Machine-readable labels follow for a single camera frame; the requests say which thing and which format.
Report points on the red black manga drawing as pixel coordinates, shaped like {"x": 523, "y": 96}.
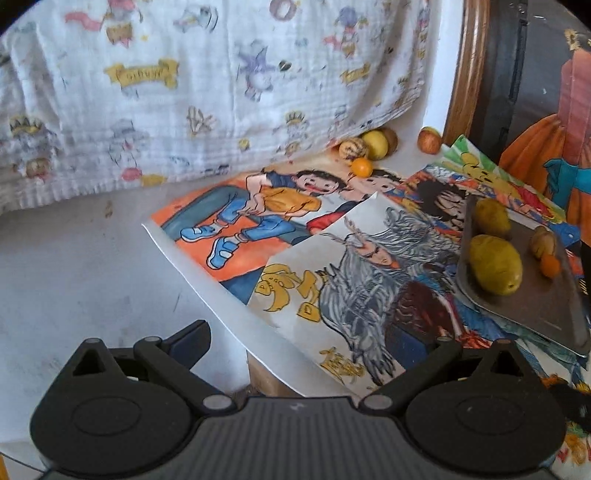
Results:
{"x": 438, "y": 198}

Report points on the yellow green cartoon drawing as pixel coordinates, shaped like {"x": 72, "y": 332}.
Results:
{"x": 480, "y": 168}

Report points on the small green mango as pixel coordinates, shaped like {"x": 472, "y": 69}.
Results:
{"x": 493, "y": 217}

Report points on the wooden table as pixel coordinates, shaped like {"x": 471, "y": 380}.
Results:
{"x": 268, "y": 378}

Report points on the grey-haired figure drawing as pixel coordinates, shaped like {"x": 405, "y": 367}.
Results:
{"x": 369, "y": 277}

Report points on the red apple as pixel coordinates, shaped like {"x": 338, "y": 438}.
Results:
{"x": 429, "y": 141}

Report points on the white cartoon printed blanket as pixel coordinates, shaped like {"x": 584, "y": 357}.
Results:
{"x": 184, "y": 115}

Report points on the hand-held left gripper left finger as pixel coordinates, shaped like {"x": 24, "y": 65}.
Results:
{"x": 191, "y": 339}

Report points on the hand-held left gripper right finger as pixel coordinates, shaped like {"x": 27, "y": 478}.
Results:
{"x": 406, "y": 346}

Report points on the small orange kumquat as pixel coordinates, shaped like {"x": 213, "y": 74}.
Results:
{"x": 362, "y": 168}
{"x": 550, "y": 266}

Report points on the girl wall poster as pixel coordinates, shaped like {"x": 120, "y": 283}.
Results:
{"x": 554, "y": 152}

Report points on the brown kiwi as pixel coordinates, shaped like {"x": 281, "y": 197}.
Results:
{"x": 392, "y": 140}

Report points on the yellow lemon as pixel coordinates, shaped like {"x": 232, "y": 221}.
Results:
{"x": 376, "y": 145}

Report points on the brown wooden door frame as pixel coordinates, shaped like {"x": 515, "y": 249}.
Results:
{"x": 466, "y": 69}

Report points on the dark metal tray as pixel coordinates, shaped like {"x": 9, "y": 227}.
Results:
{"x": 531, "y": 314}

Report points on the black door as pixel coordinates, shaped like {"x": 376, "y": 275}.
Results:
{"x": 517, "y": 92}

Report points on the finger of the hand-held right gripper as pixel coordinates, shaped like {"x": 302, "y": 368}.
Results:
{"x": 575, "y": 401}

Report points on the orange cartoon boys drawing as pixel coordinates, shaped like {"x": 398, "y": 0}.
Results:
{"x": 277, "y": 198}

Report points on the large yellow-green mango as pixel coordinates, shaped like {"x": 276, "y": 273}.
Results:
{"x": 495, "y": 265}

